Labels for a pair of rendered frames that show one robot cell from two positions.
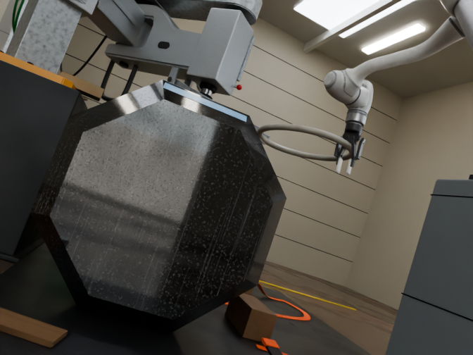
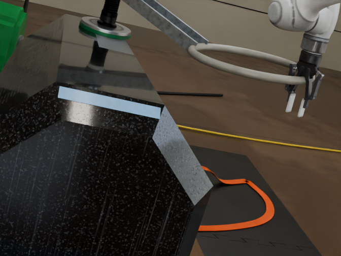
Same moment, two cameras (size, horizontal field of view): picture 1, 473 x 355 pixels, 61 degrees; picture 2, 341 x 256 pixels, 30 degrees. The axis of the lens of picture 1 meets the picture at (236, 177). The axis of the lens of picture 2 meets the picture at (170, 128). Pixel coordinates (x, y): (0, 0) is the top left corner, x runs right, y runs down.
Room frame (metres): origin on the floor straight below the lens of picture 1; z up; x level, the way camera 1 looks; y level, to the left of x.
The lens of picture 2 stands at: (-0.42, 0.11, 1.38)
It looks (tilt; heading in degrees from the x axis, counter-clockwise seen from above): 19 degrees down; 356
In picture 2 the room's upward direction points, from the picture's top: 17 degrees clockwise
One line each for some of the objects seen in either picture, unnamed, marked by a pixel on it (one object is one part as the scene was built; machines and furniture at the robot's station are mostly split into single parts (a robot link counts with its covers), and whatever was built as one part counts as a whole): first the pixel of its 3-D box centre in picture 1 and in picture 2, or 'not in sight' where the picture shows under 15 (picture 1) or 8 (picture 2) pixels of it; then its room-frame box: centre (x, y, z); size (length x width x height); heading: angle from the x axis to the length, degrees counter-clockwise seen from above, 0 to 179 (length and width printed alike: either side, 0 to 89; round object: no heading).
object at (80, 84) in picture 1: (81, 86); not in sight; (1.90, 0.85, 0.81); 0.20 x 0.10 x 0.05; 112
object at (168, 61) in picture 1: (166, 50); not in sight; (2.41, 0.67, 1.30); 0.74 x 0.23 x 0.49; 65
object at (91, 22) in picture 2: not in sight; (106, 26); (2.23, 0.32, 0.84); 0.21 x 0.21 x 0.01
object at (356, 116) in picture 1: (355, 119); (314, 44); (1.81, -0.43, 1.07); 0.09 x 0.09 x 0.06
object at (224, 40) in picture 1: (208, 52); not in sight; (2.26, 0.39, 1.32); 0.36 x 0.22 x 0.45; 65
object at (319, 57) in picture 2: (352, 134); (308, 64); (1.81, -0.44, 1.00); 0.08 x 0.07 x 0.09; 50
